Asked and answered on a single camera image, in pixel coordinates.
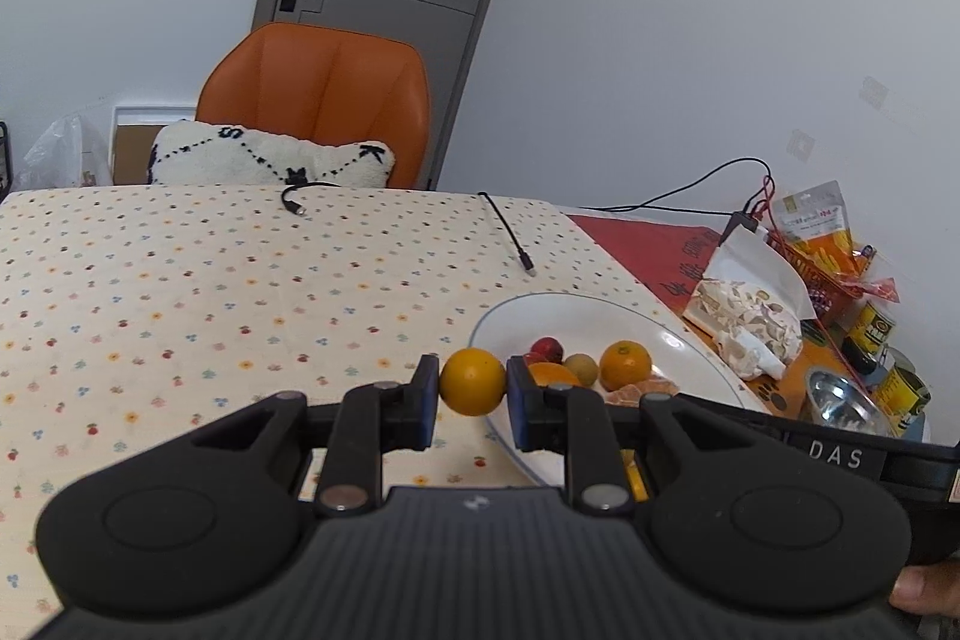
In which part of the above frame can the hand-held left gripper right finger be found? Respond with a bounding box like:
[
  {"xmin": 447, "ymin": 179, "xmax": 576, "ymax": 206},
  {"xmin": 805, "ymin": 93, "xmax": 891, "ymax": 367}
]
[{"xmin": 506, "ymin": 353, "xmax": 758, "ymax": 517}]

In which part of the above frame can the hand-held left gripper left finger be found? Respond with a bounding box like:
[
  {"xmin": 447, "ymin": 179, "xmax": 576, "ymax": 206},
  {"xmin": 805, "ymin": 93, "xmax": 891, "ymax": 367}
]
[{"xmin": 184, "ymin": 353, "xmax": 442, "ymax": 519}]

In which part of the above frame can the mandarin orange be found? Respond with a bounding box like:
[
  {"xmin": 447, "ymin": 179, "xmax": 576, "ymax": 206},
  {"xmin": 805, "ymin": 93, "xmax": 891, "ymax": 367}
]
[{"xmin": 527, "ymin": 361, "xmax": 582, "ymax": 387}]

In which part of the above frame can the small orange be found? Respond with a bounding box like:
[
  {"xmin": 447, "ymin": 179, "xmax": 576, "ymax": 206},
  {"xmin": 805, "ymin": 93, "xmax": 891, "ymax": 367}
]
[{"xmin": 439, "ymin": 347, "xmax": 507, "ymax": 417}]

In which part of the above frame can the white plate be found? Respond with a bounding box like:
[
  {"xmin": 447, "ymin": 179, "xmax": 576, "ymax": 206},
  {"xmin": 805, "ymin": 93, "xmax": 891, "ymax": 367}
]
[{"xmin": 466, "ymin": 293, "xmax": 770, "ymax": 487}]

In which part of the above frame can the large orange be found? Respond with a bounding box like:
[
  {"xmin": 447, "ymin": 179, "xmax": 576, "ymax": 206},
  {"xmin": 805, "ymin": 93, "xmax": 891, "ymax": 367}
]
[{"xmin": 598, "ymin": 340, "xmax": 653, "ymax": 391}]

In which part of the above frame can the peeled tangerine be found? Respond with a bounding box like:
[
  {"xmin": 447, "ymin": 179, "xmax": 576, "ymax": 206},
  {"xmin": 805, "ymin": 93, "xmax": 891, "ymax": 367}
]
[{"xmin": 604, "ymin": 379, "xmax": 680, "ymax": 408}]

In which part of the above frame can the person's right hand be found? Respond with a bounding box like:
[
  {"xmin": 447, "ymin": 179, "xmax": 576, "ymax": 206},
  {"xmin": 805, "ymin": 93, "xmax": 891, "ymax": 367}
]
[{"xmin": 891, "ymin": 561, "xmax": 960, "ymax": 617}]

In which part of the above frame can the yellow black can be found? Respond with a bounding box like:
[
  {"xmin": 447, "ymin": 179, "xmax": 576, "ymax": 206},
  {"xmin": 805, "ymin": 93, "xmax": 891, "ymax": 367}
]
[
  {"xmin": 874, "ymin": 364, "xmax": 932, "ymax": 435},
  {"xmin": 840, "ymin": 301, "xmax": 897, "ymax": 375}
]

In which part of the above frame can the steel bowl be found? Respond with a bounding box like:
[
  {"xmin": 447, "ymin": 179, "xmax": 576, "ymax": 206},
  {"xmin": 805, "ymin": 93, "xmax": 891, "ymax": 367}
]
[{"xmin": 804, "ymin": 366, "xmax": 893, "ymax": 437}]

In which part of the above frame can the red basket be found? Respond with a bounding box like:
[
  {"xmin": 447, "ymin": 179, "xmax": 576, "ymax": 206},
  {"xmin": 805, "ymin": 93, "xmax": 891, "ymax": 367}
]
[{"xmin": 765, "ymin": 227, "xmax": 863, "ymax": 322}]

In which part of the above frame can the red wrapper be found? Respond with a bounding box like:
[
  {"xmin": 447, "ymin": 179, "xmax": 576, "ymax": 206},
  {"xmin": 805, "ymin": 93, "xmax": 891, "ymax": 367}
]
[{"xmin": 840, "ymin": 276, "xmax": 897, "ymax": 300}]

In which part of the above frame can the red patterned table mat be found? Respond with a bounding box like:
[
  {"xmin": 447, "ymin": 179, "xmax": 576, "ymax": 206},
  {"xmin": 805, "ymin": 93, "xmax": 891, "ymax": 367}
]
[{"xmin": 566, "ymin": 212, "xmax": 931, "ymax": 446}]

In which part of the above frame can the bag of nut candy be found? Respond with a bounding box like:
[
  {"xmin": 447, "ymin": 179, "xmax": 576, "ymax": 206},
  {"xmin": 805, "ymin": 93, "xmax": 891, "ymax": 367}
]
[{"xmin": 684, "ymin": 225, "xmax": 818, "ymax": 380}]

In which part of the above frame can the yellow snack packet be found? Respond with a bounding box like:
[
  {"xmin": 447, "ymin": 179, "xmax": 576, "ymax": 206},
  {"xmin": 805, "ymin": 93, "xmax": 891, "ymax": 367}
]
[{"xmin": 791, "ymin": 227, "xmax": 863, "ymax": 277}]

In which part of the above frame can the white gold snack packet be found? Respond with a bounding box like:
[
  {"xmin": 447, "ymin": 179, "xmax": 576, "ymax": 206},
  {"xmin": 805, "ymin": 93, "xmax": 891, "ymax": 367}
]
[{"xmin": 772, "ymin": 181, "xmax": 852, "ymax": 244}]

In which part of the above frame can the floral tablecloth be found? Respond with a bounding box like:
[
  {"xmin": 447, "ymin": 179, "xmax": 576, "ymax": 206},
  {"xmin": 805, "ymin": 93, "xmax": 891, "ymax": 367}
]
[{"xmin": 0, "ymin": 184, "xmax": 676, "ymax": 618}]

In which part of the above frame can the black charger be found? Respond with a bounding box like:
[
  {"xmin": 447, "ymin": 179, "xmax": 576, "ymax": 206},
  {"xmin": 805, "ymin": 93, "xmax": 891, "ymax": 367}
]
[{"xmin": 724, "ymin": 211, "xmax": 760, "ymax": 247}]

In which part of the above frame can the white black-patterned pillow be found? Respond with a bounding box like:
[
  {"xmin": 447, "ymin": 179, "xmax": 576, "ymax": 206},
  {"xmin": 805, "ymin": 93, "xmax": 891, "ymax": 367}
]
[{"xmin": 148, "ymin": 120, "xmax": 396, "ymax": 189}]

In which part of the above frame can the orange chair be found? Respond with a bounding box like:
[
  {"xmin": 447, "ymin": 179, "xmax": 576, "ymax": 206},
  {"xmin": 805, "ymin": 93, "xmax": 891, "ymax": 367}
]
[{"xmin": 196, "ymin": 23, "xmax": 432, "ymax": 190}]

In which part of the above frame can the white framed board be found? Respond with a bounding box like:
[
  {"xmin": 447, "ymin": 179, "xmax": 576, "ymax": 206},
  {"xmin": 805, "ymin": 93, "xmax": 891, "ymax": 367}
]
[{"xmin": 109, "ymin": 102, "xmax": 197, "ymax": 185}]

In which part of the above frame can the clear plastic bag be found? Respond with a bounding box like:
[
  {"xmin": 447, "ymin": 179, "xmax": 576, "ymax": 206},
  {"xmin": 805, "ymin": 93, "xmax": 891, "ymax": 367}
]
[{"xmin": 15, "ymin": 111, "xmax": 113, "ymax": 191}]

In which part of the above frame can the black charger cable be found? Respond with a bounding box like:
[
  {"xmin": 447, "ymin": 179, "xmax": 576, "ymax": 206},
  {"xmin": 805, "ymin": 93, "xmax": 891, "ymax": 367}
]
[{"xmin": 585, "ymin": 158, "xmax": 773, "ymax": 214}]

